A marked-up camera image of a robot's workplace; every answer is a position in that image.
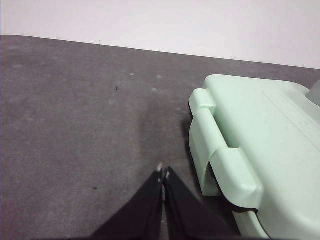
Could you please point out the mint green grill cover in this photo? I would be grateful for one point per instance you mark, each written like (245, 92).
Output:
(262, 125)

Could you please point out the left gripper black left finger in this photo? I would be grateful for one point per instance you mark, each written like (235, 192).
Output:
(140, 215)

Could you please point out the mint green breakfast machine base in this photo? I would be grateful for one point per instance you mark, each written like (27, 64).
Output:
(200, 150)

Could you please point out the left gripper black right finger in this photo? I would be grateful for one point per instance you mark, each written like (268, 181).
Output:
(190, 217)

